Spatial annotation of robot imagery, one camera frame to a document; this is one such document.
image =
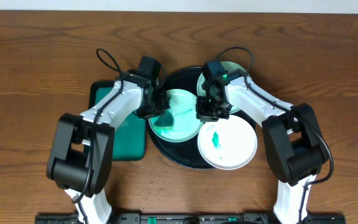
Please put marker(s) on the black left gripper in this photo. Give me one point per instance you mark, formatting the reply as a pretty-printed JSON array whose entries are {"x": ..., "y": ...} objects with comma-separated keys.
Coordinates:
[{"x": 153, "y": 110}]

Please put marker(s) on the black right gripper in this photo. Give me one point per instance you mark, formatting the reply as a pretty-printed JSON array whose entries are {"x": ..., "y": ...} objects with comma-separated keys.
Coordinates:
[{"x": 212, "y": 112}]

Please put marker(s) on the green scrubbing sponge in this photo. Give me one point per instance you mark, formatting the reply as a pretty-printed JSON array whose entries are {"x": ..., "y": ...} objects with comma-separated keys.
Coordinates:
[{"x": 165, "y": 121}]

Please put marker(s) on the mint green plate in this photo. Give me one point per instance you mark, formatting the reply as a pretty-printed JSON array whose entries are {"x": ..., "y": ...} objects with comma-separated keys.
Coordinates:
[
  {"x": 186, "y": 125},
  {"x": 229, "y": 66}
]

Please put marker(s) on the white plate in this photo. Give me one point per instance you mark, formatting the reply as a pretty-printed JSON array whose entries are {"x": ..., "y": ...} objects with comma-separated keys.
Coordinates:
[{"x": 227, "y": 144}]

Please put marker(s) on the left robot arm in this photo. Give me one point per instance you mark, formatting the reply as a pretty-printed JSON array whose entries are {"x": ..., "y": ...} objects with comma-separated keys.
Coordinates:
[{"x": 81, "y": 154}]

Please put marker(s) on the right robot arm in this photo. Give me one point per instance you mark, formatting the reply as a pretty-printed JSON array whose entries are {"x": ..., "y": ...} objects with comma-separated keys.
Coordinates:
[{"x": 293, "y": 141}]

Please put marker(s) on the rectangular black water tray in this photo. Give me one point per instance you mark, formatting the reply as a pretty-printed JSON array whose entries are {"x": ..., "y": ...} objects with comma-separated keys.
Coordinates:
[{"x": 130, "y": 136}]

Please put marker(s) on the round black tray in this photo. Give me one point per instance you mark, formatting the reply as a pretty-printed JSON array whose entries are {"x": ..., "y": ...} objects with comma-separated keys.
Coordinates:
[{"x": 187, "y": 153}]

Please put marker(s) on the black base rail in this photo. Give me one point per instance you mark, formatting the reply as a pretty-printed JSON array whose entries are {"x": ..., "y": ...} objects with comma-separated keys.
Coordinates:
[{"x": 135, "y": 218}]

